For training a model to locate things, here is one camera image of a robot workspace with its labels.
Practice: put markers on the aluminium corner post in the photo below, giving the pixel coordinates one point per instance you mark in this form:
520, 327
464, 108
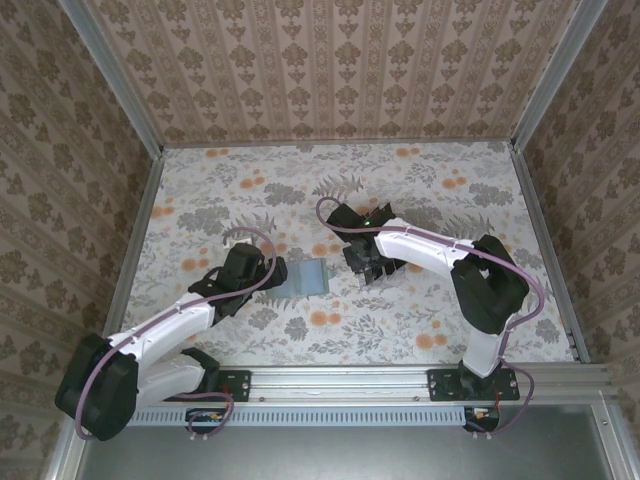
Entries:
122, 80
555, 75

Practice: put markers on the black connector box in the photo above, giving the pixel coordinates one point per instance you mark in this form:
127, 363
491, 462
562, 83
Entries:
482, 417
205, 417

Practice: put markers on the grey metal panel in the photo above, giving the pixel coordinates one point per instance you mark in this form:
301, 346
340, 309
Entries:
350, 455

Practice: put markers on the black slotted rack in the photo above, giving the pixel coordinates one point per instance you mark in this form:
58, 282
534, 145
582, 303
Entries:
372, 287

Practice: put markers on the floral patterned table cover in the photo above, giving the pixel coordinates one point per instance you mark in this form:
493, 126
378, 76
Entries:
225, 170

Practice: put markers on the aluminium side rail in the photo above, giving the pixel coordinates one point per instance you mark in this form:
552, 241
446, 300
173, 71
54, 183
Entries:
132, 250
551, 250

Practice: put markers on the aluminium lower frame rail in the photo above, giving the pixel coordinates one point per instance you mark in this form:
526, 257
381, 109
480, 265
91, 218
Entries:
62, 460
612, 445

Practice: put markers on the thin aluminium rail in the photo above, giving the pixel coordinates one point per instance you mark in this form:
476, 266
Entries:
340, 145

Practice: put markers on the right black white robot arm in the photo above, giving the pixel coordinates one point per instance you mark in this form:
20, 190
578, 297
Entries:
415, 252

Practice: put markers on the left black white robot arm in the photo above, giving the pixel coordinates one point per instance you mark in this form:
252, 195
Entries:
170, 325

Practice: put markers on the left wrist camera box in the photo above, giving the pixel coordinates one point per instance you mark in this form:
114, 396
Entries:
237, 243

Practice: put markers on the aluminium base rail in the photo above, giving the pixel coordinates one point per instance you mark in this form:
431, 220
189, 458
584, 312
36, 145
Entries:
340, 382

